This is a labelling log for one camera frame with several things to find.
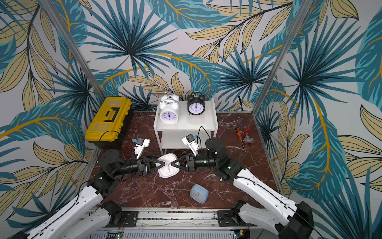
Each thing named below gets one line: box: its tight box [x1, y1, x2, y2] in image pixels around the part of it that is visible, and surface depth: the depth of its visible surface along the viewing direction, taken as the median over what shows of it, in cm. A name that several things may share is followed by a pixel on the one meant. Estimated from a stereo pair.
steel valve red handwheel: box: [242, 128, 254, 144], surface depth 103 cm
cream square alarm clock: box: [154, 152, 181, 179], surface depth 62 cm
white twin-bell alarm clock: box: [159, 94, 180, 107], surface depth 68 cm
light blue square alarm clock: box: [190, 183, 209, 205], surface depth 78 cm
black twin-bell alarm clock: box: [187, 91, 206, 116], surface depth 71 cm
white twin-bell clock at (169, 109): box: [159, 95, 180, 125], surface depth 67 cm
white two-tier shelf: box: [153, 99, 219, 156], surface depth 72 cm
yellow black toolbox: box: [84, 97, 134, 149], surface depth 94 cm
